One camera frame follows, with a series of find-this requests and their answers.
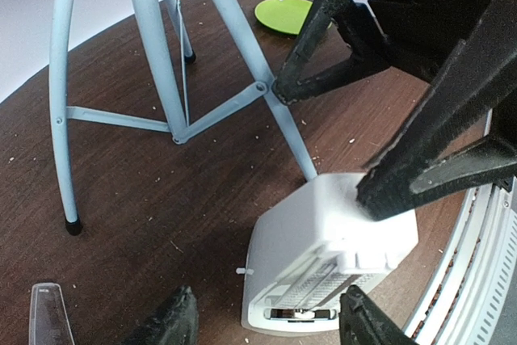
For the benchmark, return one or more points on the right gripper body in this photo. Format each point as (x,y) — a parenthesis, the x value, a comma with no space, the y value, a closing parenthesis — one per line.
(422,33)

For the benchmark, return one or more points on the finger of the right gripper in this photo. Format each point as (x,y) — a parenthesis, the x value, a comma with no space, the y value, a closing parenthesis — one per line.
(462,133)
(339,43)

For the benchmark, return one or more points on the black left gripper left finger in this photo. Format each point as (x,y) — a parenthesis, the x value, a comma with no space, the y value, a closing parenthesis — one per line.
(175,321)

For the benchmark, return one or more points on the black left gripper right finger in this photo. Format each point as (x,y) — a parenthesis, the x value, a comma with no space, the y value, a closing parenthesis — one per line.
(361,321)

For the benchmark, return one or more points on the white metronome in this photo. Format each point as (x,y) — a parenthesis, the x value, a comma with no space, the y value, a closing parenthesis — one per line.
(308,249)

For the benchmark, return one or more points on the clear metronome front cover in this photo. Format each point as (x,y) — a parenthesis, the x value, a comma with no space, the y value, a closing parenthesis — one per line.
(48,319)

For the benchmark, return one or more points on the white perforated music stand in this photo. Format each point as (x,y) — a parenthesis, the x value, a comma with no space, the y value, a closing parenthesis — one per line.
(173,98)

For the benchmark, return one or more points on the green plate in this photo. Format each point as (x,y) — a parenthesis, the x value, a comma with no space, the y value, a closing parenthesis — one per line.
(283,16)

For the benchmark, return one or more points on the aluminium front rail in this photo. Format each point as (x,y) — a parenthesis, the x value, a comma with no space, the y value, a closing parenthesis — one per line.
(466,294)

